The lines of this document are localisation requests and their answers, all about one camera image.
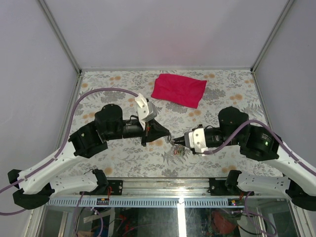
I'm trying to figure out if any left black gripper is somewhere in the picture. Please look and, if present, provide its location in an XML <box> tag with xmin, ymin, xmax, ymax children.
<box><xmin>106</xmin><ymin>118</ymin><xmax>171</xmax><ymax>147</ymax></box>

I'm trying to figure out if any blue slotted cable duct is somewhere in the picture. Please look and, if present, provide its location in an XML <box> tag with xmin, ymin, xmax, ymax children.
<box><xmin>47</xmin><ymin>197</ymin><xmax>243</xmax><ymax>208</ymax></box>

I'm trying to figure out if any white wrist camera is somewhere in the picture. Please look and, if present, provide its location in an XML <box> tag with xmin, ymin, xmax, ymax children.
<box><xmin>193</xmin><ymin>127</ymin><xmax>212</xmax><ymax>156</ymax></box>
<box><xmin>135</xmin><ymin>93</ymin><xmax>158</xmax><ymax>130</ymax></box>

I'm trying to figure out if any left aluminium frame post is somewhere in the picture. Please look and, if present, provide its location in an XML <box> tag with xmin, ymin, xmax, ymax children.
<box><xmin>37</xmin><ymin>0</ymin><xmax>82</xmax><ymax>75</ymax></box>

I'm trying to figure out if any aluminium frame post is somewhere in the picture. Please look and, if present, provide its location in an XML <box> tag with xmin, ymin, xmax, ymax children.
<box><xmin>37</xmin><ymin>0</ymin><xmax>82</xmax><ymax>75</ymax></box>
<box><xmin>250</xmin><ymin>0</ymin><xmax>297</xmax><ymax>72</ymax></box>

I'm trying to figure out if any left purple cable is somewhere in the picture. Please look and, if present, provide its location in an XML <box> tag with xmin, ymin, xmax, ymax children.
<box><xmin>0</xmin><ymin>87</ymin><xmax>140</xmax><ymax>237</ymax></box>

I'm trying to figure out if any folded red cloth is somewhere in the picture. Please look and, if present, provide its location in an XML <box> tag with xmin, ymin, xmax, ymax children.
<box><xmin>151</xmin><ymin>74</ymin><xmax>207</xmax><ymax>109</ymax></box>

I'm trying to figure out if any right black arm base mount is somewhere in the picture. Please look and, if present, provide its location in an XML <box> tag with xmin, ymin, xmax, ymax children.
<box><xmin>207</xmin><ymin>170</ymin><xmax>255</xmax><ymax>196</ymax></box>

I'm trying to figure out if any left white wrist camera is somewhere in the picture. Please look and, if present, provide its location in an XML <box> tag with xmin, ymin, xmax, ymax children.
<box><xmin>135</xmin><ymin>93</ymin><xmax>158</xmax><ymax>130</ymax></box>

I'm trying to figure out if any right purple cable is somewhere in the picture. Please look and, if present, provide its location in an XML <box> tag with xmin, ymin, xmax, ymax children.
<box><xmin>203</xmin><ymin>119</ymin><xmax>316</xmax><ymax>235</ymax></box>

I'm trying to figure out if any floral patterned table mat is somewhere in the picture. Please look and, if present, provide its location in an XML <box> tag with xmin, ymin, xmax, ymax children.
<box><xmin>63</xmin><ymin>70</ymin><xmax>281</xmax><ymax>178</ymax></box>

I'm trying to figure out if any right aluminium frame post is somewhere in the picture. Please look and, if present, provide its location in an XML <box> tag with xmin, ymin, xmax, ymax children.
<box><xmin>250</xmin><ymin>0</ymin><xmax>297</xmax><ymax>72</ymax></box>

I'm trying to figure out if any keyring with coloured tags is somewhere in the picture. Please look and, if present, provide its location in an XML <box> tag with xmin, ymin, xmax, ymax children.
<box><xmin>168</xmin><ymin>134</ymin><xmax>186</xmax><ymax>156</ymax></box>

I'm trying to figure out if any purple cable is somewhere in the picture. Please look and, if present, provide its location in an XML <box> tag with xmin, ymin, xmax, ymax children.
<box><xmin>0</xmin><ymin>87</ymin><xmax>140</xmax><ymax>237</ymax></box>
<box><xmin>203</xmin><ymin>119</ymin><xmax>316</xmax><ymax>235</ymax></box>

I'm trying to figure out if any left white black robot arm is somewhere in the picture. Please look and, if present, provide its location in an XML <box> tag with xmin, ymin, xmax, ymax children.
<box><xmin>8</xmin><ymin>104</ymin><xmax>169</xmax><ymax>210</ymax></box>

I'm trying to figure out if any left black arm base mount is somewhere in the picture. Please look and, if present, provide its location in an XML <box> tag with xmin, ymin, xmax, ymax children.
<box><xmin>96</xmin><ymin>180</ymin><xmax>123</xmax><ymax>196</ymax></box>

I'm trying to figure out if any aluminium front rail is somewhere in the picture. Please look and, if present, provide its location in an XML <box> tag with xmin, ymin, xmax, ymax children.
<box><xmin>37</xmin><ymin>177</ymin><xmax>303</xmax><ymax>198</ymax></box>

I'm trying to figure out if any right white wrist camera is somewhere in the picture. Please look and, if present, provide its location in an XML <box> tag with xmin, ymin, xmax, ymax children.
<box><xmin>193</xmin><ymin>127</ymin><xmax>212</xmax><ymax>156</ymax></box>

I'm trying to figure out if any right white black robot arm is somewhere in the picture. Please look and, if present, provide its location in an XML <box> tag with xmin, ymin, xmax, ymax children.
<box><xmin>173</xmin><ymin>107</ymin><xmax>316</xmax><ymax>211</ymax></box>

